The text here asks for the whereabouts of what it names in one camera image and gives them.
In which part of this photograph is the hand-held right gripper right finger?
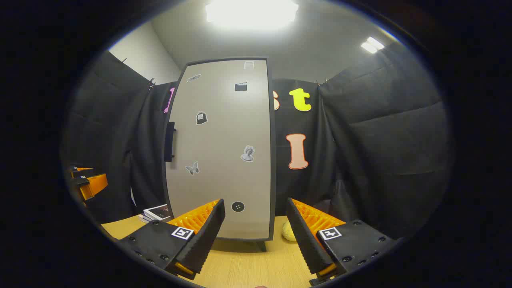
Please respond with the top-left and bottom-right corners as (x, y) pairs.
(286, 198), (396, 285)

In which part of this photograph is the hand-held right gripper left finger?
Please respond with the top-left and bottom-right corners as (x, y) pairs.
(116, 199), (226, 280)

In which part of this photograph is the grey cabinet door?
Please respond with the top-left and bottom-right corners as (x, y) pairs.
(164, 57), (276, 241)

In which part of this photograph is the black door handle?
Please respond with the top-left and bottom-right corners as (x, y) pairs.
(164, 122), (176, 162)

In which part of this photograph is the yellow lumpy object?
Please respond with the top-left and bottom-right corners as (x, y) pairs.
(281, 221), (297, 242)

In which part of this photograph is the white book with dark photo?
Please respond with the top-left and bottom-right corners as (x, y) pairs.
(143, 204), (172, 221)

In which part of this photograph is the black backdrop cloth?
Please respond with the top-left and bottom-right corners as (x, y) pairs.
(60, 42), (454, 240)

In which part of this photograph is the small ceiling light panel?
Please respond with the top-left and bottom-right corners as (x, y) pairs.
(360, 36), (385, 54)

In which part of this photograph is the large ceiling light panel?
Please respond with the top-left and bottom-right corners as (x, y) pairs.
(205, 0), (300, 30)

